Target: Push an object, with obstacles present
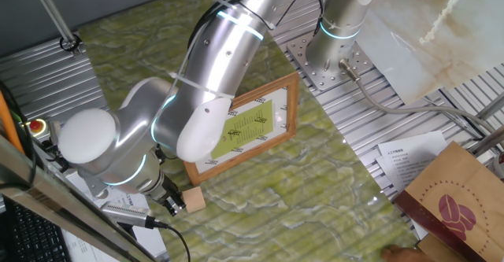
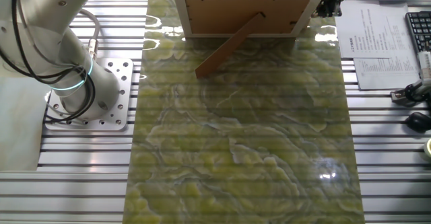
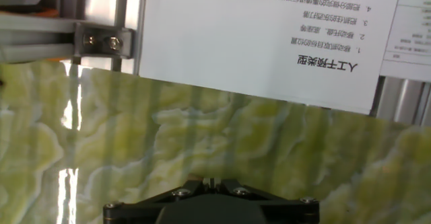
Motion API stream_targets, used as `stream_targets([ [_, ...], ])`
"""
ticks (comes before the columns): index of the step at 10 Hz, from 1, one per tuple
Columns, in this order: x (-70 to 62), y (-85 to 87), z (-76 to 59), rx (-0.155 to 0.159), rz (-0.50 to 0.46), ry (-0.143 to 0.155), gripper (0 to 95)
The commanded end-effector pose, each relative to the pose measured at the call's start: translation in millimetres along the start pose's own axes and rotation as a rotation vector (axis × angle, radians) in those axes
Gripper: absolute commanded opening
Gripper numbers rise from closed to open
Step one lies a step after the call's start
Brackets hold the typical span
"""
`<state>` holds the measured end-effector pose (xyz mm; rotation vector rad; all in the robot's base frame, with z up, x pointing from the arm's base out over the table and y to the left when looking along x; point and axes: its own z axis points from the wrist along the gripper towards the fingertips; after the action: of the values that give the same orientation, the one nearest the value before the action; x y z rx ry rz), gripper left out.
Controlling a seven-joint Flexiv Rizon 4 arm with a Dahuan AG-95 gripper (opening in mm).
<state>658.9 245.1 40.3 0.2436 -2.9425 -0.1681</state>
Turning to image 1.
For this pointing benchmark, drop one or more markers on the red emergency stop button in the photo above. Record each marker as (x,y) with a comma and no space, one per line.
(35,126)

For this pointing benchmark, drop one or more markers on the bare person hand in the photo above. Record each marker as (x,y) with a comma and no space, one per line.
(401,255)

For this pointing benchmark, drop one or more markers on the beige marble pattern sheet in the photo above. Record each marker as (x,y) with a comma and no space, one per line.
(433,18)

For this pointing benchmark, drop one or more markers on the grey metal tube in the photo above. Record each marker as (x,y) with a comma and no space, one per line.
(494,106)
(488,142)

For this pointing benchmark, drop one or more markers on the black keyboard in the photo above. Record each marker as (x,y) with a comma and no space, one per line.
(23,242)

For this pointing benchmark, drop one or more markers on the brown paper bag coffee print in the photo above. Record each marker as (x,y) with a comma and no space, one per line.
(464,183)

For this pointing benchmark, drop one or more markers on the paper sheet with text lines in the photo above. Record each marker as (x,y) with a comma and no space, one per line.
(149,238)
(413,156)

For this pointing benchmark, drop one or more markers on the thin metal rod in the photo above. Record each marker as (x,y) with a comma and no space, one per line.
(51,12)

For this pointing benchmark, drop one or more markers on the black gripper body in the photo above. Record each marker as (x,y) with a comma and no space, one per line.
(168,189)

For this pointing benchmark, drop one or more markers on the red white round object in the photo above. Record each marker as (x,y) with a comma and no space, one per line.
(500,165)

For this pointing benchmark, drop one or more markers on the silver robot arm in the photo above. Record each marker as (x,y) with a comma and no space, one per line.
(220,57)

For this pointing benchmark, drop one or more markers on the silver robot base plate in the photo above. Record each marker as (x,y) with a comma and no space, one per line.
(315,79)

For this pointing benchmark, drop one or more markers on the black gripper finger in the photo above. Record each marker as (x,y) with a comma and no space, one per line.
(173,209)
(180,204)

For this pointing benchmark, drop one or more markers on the wooden picture frame with stand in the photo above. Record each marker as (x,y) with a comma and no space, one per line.
(275,108)

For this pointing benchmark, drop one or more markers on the ribbed silver camera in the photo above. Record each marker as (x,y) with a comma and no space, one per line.
(126,214)

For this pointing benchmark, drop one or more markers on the green marble pattern mat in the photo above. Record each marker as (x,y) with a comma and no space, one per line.
(275,207)

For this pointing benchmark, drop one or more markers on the small wooden cube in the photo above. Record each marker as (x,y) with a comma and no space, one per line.
(195,200)

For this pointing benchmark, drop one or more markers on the aluminium frame bar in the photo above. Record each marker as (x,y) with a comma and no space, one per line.
(39,191)

